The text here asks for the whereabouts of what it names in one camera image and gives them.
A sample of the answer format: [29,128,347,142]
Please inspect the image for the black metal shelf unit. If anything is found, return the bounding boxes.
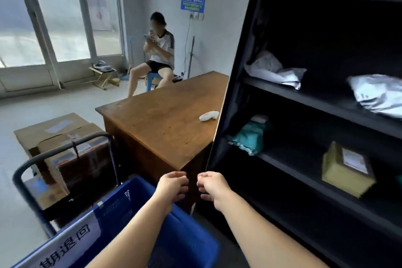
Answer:
[196,0,402,268]

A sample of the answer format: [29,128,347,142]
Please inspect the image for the white plastic parcel bag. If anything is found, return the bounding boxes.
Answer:
[244,50,307,90]

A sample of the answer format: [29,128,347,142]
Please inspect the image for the blue plastic stool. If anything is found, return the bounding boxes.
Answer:
[146,72,163,92]

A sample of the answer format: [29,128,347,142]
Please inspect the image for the blue plastic basket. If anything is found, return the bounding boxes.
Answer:
[12,175,220,268]

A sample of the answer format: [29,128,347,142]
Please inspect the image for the person's right hand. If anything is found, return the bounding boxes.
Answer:
[197,171,233,212]

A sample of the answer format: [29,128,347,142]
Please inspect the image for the person's left hand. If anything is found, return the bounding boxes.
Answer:
[155,171,189,213]

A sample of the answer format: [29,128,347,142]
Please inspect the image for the small wooden folding stool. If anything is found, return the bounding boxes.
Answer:
[89,67,120,91]

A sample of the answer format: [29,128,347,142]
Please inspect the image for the small yellow cardboard parcel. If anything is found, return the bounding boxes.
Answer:
[321,141,376,198]

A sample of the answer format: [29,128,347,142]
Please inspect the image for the person's right forearm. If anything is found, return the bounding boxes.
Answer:
[216,190,329,268]

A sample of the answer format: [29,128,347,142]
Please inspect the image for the grey mop handle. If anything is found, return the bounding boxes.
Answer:
[187,36,195,79]

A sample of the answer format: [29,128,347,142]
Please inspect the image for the brown wooden desk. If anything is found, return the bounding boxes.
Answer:
[95,71,229,212]

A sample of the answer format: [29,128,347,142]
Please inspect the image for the grey plastic parcel bag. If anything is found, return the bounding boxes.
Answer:
[347,74,402,119]

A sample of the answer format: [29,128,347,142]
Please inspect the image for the large cardboard box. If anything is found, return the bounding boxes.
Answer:
[14,113,115,194]

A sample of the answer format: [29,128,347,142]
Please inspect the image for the glass door with metal frame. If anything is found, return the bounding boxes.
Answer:
[0,0,126,99]

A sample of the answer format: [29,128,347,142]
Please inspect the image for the white device on stool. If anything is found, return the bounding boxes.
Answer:
[93,61,113,72]

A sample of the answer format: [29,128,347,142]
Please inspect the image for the dark metal cart handle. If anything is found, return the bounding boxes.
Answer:
[13,131,120,239]

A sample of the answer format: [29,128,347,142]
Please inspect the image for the person's left forearm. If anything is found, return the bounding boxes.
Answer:
[86,190,173,268]

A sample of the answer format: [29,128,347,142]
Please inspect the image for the white handheld scanner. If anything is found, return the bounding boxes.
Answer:
[199,110,220,122]

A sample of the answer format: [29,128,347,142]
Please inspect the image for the teal plastic parcel bag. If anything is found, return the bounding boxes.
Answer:
[228,115,271,156]

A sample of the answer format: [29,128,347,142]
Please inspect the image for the white hanging cable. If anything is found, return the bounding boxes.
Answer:
[182,17,193,74]

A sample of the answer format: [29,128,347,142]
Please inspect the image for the white paper label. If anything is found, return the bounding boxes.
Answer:
[14,211,102,268]

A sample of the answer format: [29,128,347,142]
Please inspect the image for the small cardboard box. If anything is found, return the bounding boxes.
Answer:
[24,173,70,210]

